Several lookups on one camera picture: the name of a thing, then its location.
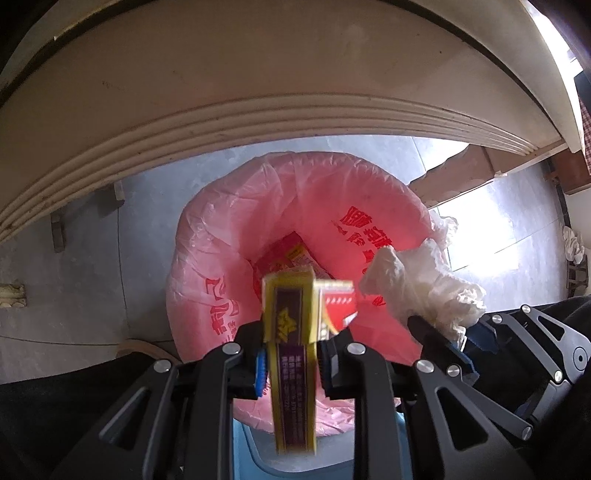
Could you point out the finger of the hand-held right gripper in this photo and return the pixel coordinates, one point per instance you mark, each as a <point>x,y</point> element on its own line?
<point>434,346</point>
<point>480,339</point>

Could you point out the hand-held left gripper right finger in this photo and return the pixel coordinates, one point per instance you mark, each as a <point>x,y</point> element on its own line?
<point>327,369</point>

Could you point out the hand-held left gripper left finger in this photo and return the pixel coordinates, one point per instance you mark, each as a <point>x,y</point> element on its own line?
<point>261,374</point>

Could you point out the yellow purple carton box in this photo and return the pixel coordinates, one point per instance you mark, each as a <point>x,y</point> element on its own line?
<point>291,369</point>

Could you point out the white tissue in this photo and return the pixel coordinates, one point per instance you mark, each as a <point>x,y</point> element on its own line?
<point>415,281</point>

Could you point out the pink-lined trash bin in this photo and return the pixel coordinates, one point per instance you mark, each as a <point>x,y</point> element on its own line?
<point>221,221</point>

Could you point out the blue plastic stool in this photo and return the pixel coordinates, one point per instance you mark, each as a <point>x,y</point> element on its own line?
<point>258,461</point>

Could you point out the red yellow snack packet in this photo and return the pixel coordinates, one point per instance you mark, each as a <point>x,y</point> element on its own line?
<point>281,258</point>

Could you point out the person's beige shoe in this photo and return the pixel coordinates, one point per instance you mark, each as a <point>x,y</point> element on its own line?
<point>143,350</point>

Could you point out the white crumpled cloth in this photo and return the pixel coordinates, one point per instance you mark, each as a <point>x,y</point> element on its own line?
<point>572,244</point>

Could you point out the brown table leg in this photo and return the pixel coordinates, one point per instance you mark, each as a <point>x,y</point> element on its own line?
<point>457,175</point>

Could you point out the red checkered cloth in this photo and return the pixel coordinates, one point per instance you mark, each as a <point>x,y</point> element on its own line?
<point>585,138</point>

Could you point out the person's dark trouser leg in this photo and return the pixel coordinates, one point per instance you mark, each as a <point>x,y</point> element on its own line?
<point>37,415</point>

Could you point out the carved cream table foot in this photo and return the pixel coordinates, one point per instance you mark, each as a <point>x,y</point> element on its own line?
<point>11,295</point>

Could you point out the cream table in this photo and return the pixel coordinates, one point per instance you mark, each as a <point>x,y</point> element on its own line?
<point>231,69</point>

